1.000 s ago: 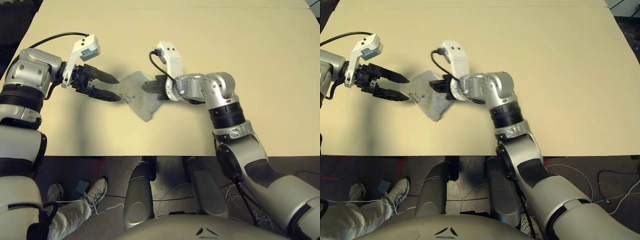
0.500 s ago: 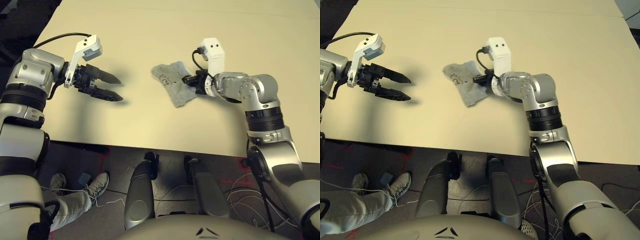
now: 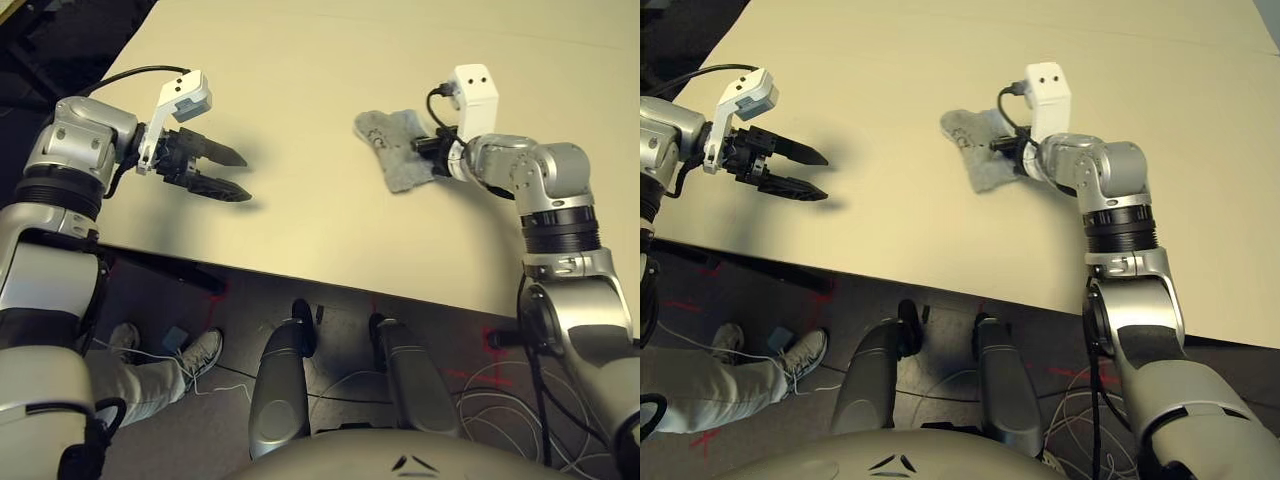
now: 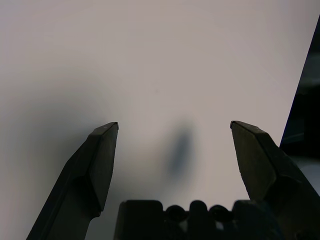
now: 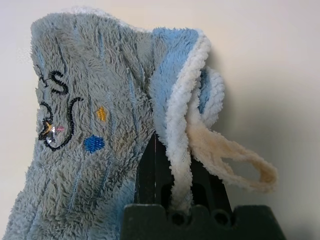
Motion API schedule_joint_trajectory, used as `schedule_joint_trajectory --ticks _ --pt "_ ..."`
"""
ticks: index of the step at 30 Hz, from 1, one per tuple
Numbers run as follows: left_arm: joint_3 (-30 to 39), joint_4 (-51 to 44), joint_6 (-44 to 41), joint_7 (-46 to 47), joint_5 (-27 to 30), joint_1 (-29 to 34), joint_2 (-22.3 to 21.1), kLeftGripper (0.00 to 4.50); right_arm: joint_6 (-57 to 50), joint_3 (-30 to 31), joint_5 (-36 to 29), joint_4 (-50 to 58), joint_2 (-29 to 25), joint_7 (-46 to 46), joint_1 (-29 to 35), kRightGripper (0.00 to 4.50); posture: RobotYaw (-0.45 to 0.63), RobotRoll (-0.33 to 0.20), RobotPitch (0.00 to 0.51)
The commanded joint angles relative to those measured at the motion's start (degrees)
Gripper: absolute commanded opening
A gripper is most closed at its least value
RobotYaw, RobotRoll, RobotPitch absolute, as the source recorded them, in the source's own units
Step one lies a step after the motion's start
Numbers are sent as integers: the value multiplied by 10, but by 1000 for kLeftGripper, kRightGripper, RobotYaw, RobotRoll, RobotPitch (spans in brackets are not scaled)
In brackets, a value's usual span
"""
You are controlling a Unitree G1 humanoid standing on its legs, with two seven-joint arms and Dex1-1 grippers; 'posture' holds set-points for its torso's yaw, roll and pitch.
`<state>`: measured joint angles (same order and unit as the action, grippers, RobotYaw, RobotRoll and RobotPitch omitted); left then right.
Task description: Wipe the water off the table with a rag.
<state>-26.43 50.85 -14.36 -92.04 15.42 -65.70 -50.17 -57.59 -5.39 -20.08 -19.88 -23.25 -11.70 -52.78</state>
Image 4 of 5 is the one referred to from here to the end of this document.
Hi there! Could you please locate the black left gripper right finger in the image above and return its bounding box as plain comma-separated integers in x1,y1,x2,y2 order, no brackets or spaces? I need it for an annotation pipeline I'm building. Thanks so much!
229,120,320,240

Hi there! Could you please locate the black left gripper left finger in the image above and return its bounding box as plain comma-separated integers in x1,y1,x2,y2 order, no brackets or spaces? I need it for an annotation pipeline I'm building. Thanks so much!
24,121,120,240

